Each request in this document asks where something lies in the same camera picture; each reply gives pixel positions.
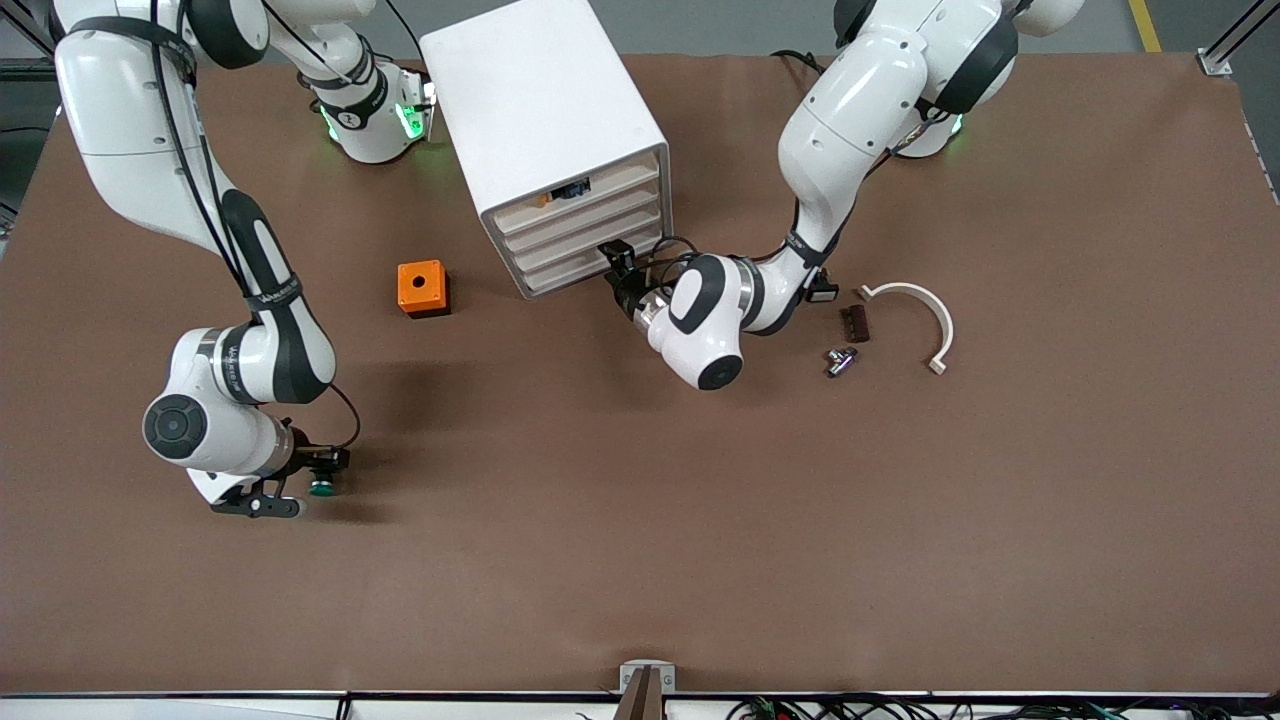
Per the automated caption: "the white plastic drawer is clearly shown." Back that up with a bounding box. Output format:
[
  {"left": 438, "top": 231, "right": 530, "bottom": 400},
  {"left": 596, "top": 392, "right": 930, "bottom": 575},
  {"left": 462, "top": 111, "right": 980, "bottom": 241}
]
[
  {"left": 508, "top": 195, "right": 669, "bottom": 279},
  {"left": 487, "top": 150, "right": 665, "bottom": 237},
  {"left": 497, "top": 172, "right": 667, "bottom": 258},
  {"left": 520, "top": 218, "right": 671, "bottom": 298}
]

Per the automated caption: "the white drawer cabinet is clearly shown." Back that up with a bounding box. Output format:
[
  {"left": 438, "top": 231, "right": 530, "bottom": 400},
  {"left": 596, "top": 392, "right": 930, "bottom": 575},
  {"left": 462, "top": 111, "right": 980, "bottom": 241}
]
[{"left": 418, "top": 0, "right": 675, "bottom": 301}]

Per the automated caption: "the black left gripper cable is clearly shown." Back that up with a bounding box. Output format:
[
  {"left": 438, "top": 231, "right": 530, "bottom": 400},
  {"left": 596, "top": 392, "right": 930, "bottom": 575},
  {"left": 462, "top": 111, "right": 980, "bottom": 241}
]
[{"left": 636, "top": 235, "right": 801, "bottom": 301}]

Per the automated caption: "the orange button enclosure box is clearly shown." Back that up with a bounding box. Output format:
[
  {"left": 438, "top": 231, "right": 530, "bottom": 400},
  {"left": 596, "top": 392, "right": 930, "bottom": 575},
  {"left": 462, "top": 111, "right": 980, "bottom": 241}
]
[{"left": 397, "top": 260, "right": 452, "bottom": 319}]

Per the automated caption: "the white curved plastic bracket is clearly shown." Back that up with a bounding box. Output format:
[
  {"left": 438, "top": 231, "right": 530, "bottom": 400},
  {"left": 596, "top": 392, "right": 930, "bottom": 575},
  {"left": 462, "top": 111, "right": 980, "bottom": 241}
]
[{"left": 857, "top": 282, "right": 955, "bottom": 376}]

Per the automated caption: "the grey metal mounting bracket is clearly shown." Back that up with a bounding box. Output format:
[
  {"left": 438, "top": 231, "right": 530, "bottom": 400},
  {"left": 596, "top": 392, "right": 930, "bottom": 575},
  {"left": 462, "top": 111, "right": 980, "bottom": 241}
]
[{"left": 619, "top": 660, "right": 677, "bottom": 694}]

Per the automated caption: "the tangled cable bundle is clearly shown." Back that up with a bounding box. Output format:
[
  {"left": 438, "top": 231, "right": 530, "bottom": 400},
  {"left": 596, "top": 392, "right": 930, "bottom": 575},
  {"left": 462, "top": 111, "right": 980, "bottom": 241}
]
[{"left": 725, "top": 694, "right": 1280, "bottom": 720}]

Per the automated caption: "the aluminium frame profile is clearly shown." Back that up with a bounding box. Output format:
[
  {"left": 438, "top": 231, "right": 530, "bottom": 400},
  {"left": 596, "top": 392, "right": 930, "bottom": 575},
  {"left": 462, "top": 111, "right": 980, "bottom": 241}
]
[{"left": 1196, "top": 0, "right": 1280, "bottom": 78}]

